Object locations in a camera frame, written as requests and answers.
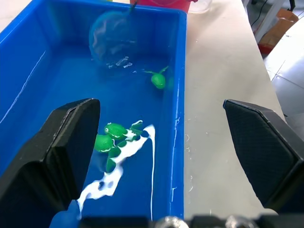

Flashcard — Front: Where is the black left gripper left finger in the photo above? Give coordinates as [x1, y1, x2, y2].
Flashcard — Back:
[0, 98, 101, 214]

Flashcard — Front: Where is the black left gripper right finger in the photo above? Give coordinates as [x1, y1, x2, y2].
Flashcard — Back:
[223, 99, 304, 211]

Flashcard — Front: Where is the blue plastic tub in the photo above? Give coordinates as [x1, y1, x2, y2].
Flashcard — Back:
[0, 0, 188, 224]

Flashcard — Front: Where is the small fishing net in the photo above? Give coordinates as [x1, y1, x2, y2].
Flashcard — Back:
[88, 0, 139, 67]

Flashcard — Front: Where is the pink plastic bucket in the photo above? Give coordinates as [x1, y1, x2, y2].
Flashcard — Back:
[130, 0, 198, 13]

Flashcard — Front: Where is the brown cardboard box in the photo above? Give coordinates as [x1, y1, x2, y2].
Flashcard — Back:
[258, 9, 299, 56]

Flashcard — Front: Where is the black cable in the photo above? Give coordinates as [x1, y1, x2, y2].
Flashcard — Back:
[250, 0, 295, 27]

